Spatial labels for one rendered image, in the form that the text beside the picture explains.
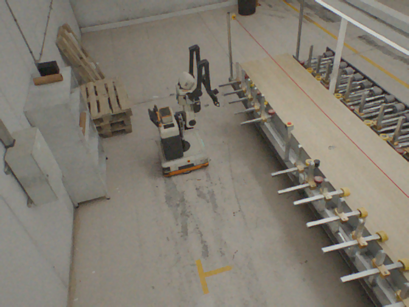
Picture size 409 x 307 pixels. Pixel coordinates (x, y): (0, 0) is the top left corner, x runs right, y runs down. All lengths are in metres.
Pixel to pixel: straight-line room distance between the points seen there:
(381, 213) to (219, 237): 1.76
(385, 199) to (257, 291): 1.51
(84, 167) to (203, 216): 1.60
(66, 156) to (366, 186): 3.26
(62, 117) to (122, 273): 1.83
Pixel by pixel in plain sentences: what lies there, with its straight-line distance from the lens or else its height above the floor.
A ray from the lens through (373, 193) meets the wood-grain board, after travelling 3.60.
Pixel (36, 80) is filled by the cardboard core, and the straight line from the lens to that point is 4.55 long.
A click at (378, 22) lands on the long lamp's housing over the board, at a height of 2.38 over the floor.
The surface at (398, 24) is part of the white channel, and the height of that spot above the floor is 2.43.
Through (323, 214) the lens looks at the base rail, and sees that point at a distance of 3.59.
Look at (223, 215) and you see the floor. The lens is 4.41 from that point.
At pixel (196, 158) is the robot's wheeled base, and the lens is 4.82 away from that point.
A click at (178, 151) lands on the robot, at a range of 4.71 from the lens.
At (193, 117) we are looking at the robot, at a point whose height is 0.80.
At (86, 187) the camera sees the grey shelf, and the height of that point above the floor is 0.30.
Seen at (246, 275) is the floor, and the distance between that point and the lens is 3.96.
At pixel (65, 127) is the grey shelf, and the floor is 1.27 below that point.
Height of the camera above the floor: 3.45
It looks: 41 degrees down
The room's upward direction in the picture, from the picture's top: 8 degrees counter-clockwise
